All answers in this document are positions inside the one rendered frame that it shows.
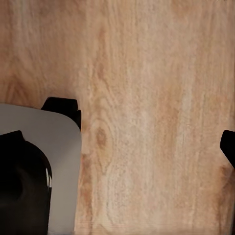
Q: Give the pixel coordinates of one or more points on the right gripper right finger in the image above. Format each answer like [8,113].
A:
[227,145]

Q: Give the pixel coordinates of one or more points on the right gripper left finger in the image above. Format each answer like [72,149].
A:
[11,147]

